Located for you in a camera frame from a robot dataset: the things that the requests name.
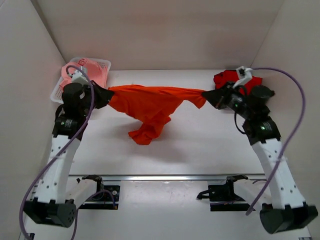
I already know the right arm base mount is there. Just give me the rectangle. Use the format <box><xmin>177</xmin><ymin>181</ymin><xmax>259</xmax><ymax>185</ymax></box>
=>
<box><xmin>196</xmin><ymin>174</ymin><xmax>258</xmax><ymax>212</ymax></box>

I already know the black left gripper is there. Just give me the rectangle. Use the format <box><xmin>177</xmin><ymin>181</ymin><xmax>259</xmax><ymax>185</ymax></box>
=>
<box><xmin>82</xmin><ymin>75</ymin><xmax>115</xmax><ymax>110</ymax></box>

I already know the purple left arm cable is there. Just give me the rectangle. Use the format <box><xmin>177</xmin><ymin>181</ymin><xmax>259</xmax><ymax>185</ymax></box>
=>
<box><xmin>19</xmin><ymin>65</ymin><xmax>96</xmax><ymax>240</ymax></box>

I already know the aluminium table rail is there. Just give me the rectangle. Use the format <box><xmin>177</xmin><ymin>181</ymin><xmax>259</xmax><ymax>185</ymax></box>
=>
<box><xmin>68</xmin><ymin>174</ymin><xmax>268</xmax><ymax>182</ymax></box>

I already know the pink t shirt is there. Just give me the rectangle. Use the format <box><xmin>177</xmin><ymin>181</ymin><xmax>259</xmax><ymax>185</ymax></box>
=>
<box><xmin>59</xmin><ymin>57</ymin><xmax>109</xmax><ymax>89</ymax></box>

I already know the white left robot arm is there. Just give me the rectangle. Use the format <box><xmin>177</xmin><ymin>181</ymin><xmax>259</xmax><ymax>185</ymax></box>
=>
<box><xmin>22</xmin><ymin>81</ymin><xmax>115</xmax><ymax>228</ymax></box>

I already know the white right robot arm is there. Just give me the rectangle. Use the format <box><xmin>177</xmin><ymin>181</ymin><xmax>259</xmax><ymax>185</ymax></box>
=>
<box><xmin>202</xmin><ymin>83</ymin><xmax>318</xmax><ymax>234</ymax></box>

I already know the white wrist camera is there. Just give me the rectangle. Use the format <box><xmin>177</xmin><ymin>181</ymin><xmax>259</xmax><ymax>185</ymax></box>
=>
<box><xmin>233</xmin><ymin>66</ymin><xmax>254</xmax><ymax>89</ymax></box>
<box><xmin>70</xmin><ymin>69</ymin><xmax>89</xmax><ymax>86</ymax></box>

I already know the red folded t shirt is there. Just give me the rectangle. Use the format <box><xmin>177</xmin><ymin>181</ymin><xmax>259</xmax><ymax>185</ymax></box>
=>
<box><xmin>213</xmin><ymin>70</ymin><xmax>263</xmax><ymax>95</ymax></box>

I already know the white plastic basket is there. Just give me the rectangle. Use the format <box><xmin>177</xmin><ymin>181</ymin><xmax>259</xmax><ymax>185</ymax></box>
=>
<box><xmin>50</xmin><ymin>57</ymin><xmax>111</xmax><ymax>104</ymax></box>

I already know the orange t shirt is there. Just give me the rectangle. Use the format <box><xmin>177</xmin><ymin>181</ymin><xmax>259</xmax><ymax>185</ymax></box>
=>
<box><xmin>109</xmin><ymin>84</ymin><xmax>206</xmax><ymax>145</ymax></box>

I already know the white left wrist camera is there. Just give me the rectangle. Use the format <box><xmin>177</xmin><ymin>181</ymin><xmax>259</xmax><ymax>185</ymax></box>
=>
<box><xmin>70</xmin><ymin>69</ymin><xmax>89</xmax><ymax>86</ymax></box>

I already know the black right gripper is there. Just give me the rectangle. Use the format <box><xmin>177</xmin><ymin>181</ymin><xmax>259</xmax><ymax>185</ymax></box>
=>
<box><xmin>202</xmin><ymin>81</ymin><xmax>254</xmax><ymax>119</ymax></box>

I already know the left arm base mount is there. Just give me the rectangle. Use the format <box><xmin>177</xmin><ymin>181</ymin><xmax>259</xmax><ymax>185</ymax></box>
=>
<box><xmin>76</xmin><ymin>175</ymin><xmax>121</xmax><ymax>210</ymax></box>

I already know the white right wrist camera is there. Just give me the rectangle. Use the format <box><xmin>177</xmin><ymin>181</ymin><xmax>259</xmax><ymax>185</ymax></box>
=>
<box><xmin>233</xmin><ymin>66</ymin><xmax>254</xmax><ymax>89</ymax></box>

